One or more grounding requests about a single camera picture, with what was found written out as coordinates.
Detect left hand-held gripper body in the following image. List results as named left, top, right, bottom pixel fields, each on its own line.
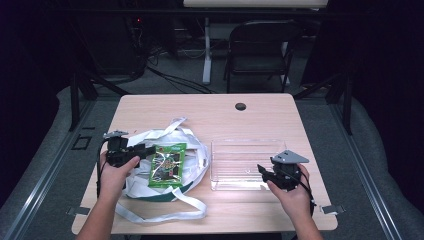
left=103, top=130, right=141, bottom=168

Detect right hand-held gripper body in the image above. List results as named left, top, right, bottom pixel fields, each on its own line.
left=266, top=149, right=310, bottom=192

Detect green snack packet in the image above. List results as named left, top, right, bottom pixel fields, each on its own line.
left=148, top=142, right=188, bottom=189

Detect clear plastic tray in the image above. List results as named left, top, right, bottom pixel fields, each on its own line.
left=209, top=139, right=288, bottom=192

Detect white cloth tote bag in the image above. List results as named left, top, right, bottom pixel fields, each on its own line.
left=114, top=116, right=210, bottom=224

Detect person's left hand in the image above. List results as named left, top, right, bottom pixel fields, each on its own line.
left=99, top=151, right=141, bottom=200

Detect person's right hand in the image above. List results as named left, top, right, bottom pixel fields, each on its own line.
left=266, top=163, right=314, bottom=218

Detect grey tape strip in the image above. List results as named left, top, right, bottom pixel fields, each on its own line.
left=320, top=204, right=346, bottom=215
left=66, top=206, right=91, bottom=216

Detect black metal stand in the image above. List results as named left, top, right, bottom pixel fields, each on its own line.
left=293, top=71, right=354, bottom=136
left=68, top=71, right=129, bottom=132

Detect black folding chair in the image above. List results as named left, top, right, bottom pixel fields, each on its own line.
left=223, top=19, right=303, bottom=94

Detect white desk leg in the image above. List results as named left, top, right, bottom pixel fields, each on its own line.
left=202, top=16, right=213, bottom=85

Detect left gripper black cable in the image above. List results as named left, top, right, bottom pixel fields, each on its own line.
left=95, top=139, right=109, bottom=198

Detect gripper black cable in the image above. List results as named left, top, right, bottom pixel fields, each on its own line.
left=95, top=139, right=109, bottom=198
left=293, top=169, right=316, bottom=214

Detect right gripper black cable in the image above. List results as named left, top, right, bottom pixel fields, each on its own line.
left=293, top=169, right=316, bottom=214

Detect black floor cables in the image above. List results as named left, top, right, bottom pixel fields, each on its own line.
left=146, top=64, right=214, bottom=94

